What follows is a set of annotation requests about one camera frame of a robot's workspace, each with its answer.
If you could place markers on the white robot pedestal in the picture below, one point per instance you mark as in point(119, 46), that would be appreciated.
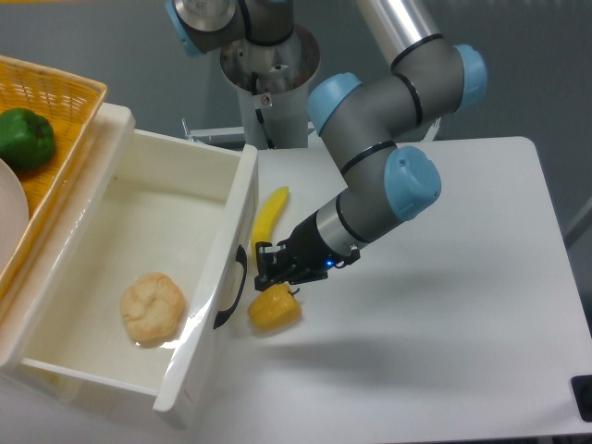
point(273, 84)

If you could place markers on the black device at table edge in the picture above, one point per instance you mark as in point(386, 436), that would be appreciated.
point(582, 391)

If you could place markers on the white plate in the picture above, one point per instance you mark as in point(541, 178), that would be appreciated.
point(14, 218)

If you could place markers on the yellow banana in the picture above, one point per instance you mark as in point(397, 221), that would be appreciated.
point(268, 216)

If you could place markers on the white drawer cabinet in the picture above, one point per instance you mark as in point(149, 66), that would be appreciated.
point(35, 284)

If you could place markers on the yellow woven basket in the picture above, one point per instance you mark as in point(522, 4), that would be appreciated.
point(45, 114)

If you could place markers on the white metal base frame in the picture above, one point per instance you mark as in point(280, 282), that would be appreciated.
point(233, 138)

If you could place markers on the bread roll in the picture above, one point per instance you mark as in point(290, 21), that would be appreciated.
point(151, 309)

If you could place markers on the yellow bell pepper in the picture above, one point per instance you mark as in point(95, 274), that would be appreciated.
point(274, 308)

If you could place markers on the green bell pepper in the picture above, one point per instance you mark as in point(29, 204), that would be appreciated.
point(27, 140)

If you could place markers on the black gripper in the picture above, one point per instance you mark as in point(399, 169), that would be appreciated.
point(303, 257)

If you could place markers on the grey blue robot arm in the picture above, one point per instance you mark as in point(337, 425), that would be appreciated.
point(358, 123)

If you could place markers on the white top drawer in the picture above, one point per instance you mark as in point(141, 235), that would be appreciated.
point(166, 209)

